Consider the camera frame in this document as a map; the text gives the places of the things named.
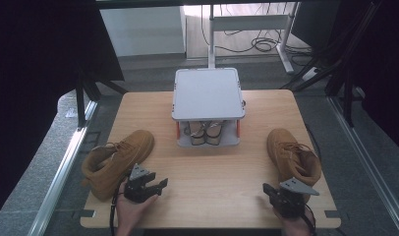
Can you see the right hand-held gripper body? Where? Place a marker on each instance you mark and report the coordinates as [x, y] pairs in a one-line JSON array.
[[291, 203]]

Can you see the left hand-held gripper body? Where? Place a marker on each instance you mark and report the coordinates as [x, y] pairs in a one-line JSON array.
[[137, 190]]

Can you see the tan suede lace-up boot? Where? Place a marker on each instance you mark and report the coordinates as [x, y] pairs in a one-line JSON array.
[[122, 157], [292, 154]]

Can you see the white two-tier shoe rack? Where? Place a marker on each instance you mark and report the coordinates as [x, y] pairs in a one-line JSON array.
[[207, 95]]

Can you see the person's right hand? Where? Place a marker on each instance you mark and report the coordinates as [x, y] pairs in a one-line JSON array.
[[296, 224]]

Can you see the person's left hand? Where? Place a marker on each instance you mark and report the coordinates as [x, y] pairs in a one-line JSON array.
[[130, 213]]

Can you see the black metal stand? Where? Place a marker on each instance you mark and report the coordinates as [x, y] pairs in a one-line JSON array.
[[348, 98], [80, 105]]

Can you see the white power strip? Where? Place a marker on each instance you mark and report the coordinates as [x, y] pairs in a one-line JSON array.
[[309, 74]]

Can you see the white cabinet panel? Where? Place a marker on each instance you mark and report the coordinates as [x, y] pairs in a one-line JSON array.
[[142, 31]]

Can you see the dark curtain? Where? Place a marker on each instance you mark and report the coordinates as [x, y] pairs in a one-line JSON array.
[[384, 65], [33, 82]]

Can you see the aluminium floor rail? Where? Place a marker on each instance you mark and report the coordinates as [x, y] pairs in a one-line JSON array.
[[65, 170], [368, 164]]

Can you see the white metal desk frame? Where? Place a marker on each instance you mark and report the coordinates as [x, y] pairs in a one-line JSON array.
[[250, 23]]

